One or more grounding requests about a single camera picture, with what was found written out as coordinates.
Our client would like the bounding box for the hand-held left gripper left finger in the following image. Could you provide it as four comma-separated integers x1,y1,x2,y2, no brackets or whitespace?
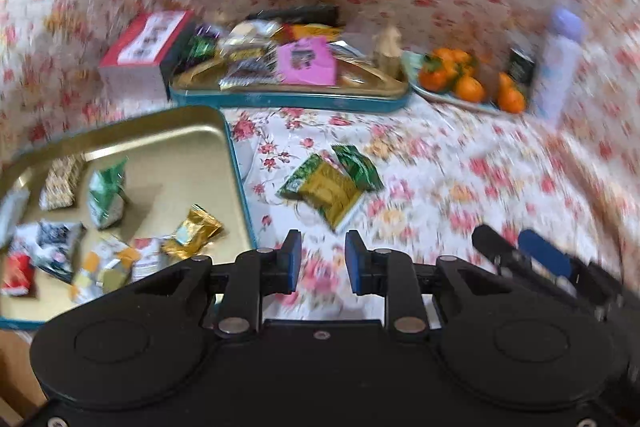
132,229,302,339

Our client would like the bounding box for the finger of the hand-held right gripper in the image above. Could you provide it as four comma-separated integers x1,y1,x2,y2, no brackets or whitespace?
472,224,576,297

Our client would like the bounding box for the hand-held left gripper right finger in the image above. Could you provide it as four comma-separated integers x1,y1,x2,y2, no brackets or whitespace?
345,229,511,335

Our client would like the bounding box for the yellow green snack packet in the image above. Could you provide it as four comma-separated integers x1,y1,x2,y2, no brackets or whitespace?
277,153,368,230

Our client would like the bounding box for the dark green snack packet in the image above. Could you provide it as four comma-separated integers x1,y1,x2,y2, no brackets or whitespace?
331,144,385,194

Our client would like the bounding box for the gold foil snack packet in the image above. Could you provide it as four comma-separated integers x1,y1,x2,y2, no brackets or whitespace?
161,204,224,260

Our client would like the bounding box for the white packet red label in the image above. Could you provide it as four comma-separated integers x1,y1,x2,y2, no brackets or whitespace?
131,237,168,283

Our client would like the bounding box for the teal tin tray gold inside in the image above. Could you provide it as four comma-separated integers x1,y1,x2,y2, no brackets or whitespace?
0,105,259,331

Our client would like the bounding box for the silver yellow snack packet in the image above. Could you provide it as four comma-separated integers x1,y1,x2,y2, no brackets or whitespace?
70,239,142,305

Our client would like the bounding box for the green white snack packet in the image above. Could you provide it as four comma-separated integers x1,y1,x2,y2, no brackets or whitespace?
87,157,128,230

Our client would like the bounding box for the gold patterned snack packet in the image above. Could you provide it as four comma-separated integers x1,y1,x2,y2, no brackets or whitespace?
39,154,87,212

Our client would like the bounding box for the red white snack packet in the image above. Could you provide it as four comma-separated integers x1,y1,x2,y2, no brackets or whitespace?
0,252,37,298

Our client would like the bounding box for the plain white snack packet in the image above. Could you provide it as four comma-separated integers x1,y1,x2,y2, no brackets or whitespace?
0,189,31,248

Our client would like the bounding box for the floral printed blanket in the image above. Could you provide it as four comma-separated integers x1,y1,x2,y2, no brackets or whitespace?
0,0,640,343

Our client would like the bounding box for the teal tin tray with sweets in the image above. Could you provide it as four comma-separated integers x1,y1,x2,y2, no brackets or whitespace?
169,52,412,115

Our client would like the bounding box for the tangerine with leaf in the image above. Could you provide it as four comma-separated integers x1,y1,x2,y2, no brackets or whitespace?
454,74,487,104
417,57,449,92

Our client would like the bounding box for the white fruit plate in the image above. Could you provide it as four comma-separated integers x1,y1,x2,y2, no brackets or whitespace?
401,51,532,116

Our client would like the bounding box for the dark drink can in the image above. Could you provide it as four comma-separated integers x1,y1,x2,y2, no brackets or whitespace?
506,39,537,86

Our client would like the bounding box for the purple white thermos bottle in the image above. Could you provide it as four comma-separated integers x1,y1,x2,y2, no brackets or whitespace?
530,7,586,120

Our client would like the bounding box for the dark clear snack packet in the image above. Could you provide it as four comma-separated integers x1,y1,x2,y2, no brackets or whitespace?
220,59,278,91

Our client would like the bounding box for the pink snack packet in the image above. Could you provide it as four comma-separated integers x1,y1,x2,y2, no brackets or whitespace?
276,38,338,86

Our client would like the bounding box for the white packet yellow label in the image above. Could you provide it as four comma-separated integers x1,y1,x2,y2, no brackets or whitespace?
227,44,273,60

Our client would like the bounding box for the orange snack packet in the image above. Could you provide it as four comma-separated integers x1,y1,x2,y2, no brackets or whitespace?
282,23,344,42

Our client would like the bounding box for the green foil candy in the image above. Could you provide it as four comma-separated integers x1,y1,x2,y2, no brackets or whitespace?
187,27,218,62

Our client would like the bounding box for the black snack packet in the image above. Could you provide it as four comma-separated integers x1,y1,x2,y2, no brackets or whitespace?
247,5,341,28

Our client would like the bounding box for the red box with pictures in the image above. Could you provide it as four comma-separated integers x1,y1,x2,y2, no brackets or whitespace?
98,10,197,101

